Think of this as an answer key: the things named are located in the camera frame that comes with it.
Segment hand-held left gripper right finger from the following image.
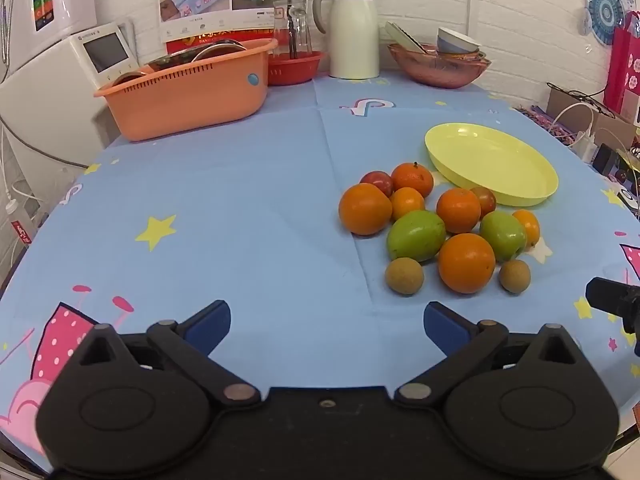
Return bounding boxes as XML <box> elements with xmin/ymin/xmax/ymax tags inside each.
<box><xmin>394</xmin><ymin>301</ymin><xmax>584</xmax><ymax>408</ymax></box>

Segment grey cable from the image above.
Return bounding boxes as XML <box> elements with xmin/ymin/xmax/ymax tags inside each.
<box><xmin>0</xmin><ymin>115</ymin><xmax>91</xmax><ymax>168</ymax></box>

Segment blue decorative paper fan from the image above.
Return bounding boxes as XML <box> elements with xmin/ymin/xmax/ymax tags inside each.
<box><xmin>582</xmin><ymin>0</ymin><xmax>638</xmax><ymax>43</ymax></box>

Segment white thermos jug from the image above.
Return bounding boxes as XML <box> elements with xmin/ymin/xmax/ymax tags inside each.
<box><xmin>313</xmin><ymin>0</ymin><xmax>381</xmax><ymax>80</ymax></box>

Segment red gift bag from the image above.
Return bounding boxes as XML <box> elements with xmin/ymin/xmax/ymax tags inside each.
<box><xmin>603</xmin><ymin>10</ymin><xmax>640</xmax><ymax>121</ymax></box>

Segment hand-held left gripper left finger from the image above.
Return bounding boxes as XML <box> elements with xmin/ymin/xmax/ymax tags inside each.
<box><xmin>75</xmin><ymin>300</ymin><xmax>262</xmax><ymax>406</ymax></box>

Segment yellow plastic plate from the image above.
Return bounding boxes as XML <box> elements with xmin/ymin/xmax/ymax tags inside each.
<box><xmin>425</xmin><ymin>122</ymin><xmax>559</xmax><ymax>207</ymax></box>

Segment white device with screen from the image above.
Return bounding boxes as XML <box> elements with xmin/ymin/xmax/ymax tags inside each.
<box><xmin>69</xmin><ymin>20</ymin><xmax>138</xmax><ymax>88</ymax></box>

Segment large green mango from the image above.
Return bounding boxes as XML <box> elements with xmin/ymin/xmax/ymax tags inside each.
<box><xmin>386</xmin><ymin>210</ymin><xmax>447</xmax><ymax>263</ymax></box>

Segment clear glass cup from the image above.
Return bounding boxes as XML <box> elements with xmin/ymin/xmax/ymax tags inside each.
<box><xmin>289</xmin><ymin>0</ymin><xmax>314</xmax><ymax>58</ymax></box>
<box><xmin>272</xmin><ymin>4</ymin><xmax>296</xmax><ymax>60</ymax></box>

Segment pink glass bowl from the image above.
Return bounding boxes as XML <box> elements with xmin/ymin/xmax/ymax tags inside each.
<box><xmin>387</xmin><ymin>42</ymin><xmax>492</xmax><ymax>89</ymax></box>

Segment blue printed tablecloth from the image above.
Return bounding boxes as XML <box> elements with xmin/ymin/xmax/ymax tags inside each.
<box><xmin>0</xmin><ymin>76</ymin><xmax>640</xmax><ymax>476</ymax></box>

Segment white charger cable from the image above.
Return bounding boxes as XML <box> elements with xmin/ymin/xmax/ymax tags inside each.
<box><xmin>550</xmin><ymin>102</ymin><xmax>596</xmax><ymax>146</ymax></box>

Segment large orange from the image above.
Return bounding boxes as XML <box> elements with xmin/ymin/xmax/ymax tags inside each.
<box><xmin>338</xmin><ymin>183</ymin><xmax>393</xmax><ymax>237</ymax></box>
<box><xmin>438</xmin><ymin>233</ymin><xmax>496</xmax><ymax>295</ymax></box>

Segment mandarin with green stem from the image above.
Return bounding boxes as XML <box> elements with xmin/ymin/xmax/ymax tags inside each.
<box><xmin>391</xmin><ymin>161</ymin><xmax>435</xmax><ymax>198</ymax></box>

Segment white water purifier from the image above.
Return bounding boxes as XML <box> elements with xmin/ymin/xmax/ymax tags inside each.
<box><xmin>0</xmin><ymin>0</ymin><xmax>98</xmax><ymax>73</ymax></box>

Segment brown kiwi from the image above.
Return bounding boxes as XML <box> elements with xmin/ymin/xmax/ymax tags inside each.
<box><xmin>384</xmin><ymin>257</ymin><xmax>425</xmax><ymax>296</ymax></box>
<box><xmin>499</xmin><ymin>259</ymin><xmax>531</xmax><ymax>294</ymax></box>

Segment white refrigerator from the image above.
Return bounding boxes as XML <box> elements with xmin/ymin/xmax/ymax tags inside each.
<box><xmin>0</xmin><ymin>37</ymin><xmax>126</xmax><ymax>171</ymax></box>

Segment blue white ceramic bowl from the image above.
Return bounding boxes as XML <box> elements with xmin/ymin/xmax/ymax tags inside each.
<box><xmin>436</xmin><ymin>27</ymin><xmax>482</xmax><ymax>55</ymax></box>

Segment red-green apple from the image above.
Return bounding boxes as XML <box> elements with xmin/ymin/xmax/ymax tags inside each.
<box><xmin>470</xmin><ymin>186</ymin><xmax>498</xmax><ymax>219</ymax></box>

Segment cardboard box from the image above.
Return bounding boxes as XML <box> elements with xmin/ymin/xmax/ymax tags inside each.
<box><xmin>546</xmin><ymin>84</ymin><xmax>636</xmax><ymax>148</ymax></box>

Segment dark red plum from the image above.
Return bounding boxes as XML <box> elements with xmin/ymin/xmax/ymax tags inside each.
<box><xmin>360</xmin><ymin>171</ymin><xmax>394</xmax><ymax>198</ymax></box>

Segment medium orange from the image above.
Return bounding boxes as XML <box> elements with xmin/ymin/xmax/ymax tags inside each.
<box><xmin>436</xmin><ymin>187</ymin><xmax>482</xmax><ymax>235</ymax></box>

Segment orange plastic basket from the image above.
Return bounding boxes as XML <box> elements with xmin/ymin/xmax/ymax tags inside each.
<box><xmin>94</xmin><ymin>37</ymin><xmax>279</xmax><ymax>142</ymax></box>

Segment white cable with plug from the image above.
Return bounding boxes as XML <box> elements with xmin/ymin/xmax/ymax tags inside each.
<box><xmin>0</xmin><ymin>125</ymin><xmax>43</xmax><ymax>216</ymax></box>

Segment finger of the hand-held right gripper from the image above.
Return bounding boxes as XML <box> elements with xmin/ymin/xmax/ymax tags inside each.
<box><xmin>585</xmin><ymin>276</ymin><xmax>640</xmax><ymax>356</ymax></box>

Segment white charger adapter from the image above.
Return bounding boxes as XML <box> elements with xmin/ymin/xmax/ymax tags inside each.
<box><xmin>570</xmin><ymin>130</ymin><xmax>598</xmax><ymax>163</ymax></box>

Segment red plastic basket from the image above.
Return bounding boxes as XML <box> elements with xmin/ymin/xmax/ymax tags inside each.
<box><xmin>267</xmin><ymin>51</ymin><xmax>327</xmax><ymax>87</ymax></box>

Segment patterned mat with pink fringe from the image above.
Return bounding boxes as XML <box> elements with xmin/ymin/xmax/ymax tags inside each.
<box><xmin>515</xmin><ymin>105</ymin><xmax>578</xmax><ymax>143</ymax></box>

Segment ceramic bowl with gold rim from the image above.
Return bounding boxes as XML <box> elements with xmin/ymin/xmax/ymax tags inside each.
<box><xmin>435</xmin><ymin>47</ymin><xmax>487</xmax><ymax>61</ymax></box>

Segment stacked ceramic bowls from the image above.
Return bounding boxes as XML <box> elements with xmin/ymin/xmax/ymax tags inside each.
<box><xmin>384</xmin><ymin>21</ymin><xmax>430</xmax><ymax>55</ymax></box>

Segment green apple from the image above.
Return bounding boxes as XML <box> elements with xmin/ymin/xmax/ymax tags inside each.
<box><xmin>480</xmin><ymin>211</ymin><xmax>528</xmax><ymax>262</ymax></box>

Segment black cable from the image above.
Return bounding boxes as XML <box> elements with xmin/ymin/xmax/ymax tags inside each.
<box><xmin>547</xmin><ymin>82</ymin><xmax>608</xmax><ymax>111</ymax></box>

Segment small orange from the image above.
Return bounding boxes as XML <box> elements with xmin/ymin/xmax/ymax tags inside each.
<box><xmin>512</xmin><ymin>209</ymin><xmax>541</xmax><ymax>250</ymax></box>
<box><xmin>390</xmin><ymin>187</ymin><xmax>426</xmax><ymax>221</ymax></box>

